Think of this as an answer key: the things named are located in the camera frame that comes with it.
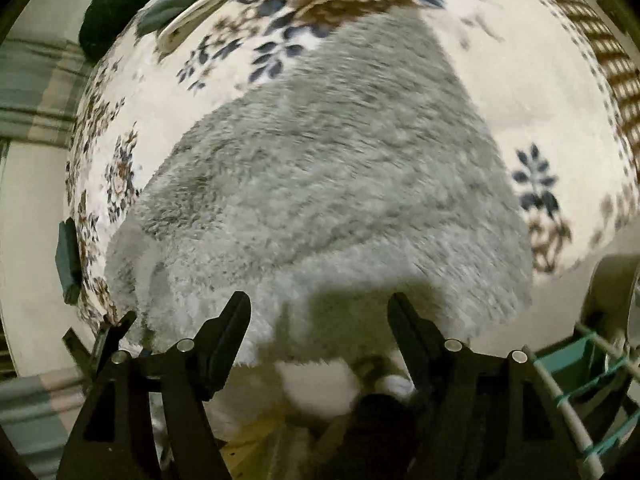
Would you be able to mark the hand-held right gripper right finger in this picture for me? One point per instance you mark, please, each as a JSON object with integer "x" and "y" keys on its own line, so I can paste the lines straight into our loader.
{"x": 406, "y": 327}

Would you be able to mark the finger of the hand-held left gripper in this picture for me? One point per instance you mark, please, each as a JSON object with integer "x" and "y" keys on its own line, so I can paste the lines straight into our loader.
{"x": 77, "y": 347}
{"x": 115, "y": 337}

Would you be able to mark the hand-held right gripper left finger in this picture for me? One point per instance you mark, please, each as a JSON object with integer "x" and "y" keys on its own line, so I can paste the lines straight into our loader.
{"x": 230, "y": 332}

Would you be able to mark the grey fluffy blanket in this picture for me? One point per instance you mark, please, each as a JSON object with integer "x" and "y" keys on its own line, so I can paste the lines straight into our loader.
{"x": 325, "y": 185}

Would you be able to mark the person's left slipper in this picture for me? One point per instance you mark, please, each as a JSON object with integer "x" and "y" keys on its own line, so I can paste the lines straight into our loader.
{"x": 387, "y": 380}

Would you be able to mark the green striped curtain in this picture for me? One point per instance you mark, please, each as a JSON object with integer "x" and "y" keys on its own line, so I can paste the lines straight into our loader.
{"x": 35, "y": 410}
{"x": 35, "y": 90}

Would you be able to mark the folded dark teal cloth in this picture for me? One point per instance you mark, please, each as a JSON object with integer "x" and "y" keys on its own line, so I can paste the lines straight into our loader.
{"x": 67, "y": 260}

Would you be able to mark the person's left leg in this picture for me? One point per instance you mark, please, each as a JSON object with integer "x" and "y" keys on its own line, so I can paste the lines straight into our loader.
{"x": 380, "y": 435}

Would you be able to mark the yellow bag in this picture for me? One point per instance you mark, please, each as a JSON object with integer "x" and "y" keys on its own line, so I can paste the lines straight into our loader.
{"x": 255, "y": 442}

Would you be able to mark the teal and white rack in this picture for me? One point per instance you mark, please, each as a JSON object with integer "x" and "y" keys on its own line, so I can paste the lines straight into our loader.
{"x": 555, "y": 360}

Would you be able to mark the floral printed blanket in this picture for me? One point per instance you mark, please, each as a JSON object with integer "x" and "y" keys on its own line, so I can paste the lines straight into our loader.
{"x": 500, "y": 85}

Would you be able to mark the dark green duvet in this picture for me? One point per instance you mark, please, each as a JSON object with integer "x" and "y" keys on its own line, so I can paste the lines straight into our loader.
{"x": 120, "y": 15}

